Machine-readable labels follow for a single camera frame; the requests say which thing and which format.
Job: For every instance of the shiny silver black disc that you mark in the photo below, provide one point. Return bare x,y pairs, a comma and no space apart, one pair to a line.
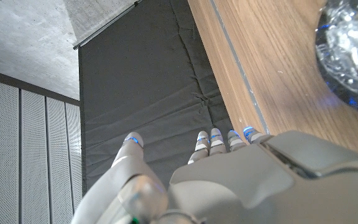
346,53

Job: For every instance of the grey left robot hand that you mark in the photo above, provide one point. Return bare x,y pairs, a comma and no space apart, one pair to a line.
259,186

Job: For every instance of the black backdrop stand pole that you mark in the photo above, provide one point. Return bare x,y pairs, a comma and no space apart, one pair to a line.
104,28

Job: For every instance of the black backdrop curtain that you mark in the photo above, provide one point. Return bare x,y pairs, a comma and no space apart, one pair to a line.
141,77

